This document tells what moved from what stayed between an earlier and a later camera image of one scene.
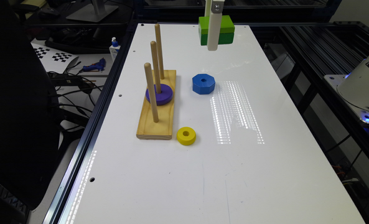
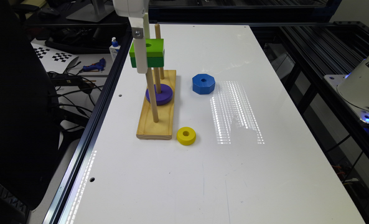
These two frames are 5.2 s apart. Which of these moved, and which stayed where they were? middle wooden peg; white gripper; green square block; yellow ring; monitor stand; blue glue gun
Moved: green square block; white gripper
Stayed: blue glue gun; monitor stand; middle wooden peg; yellow ring
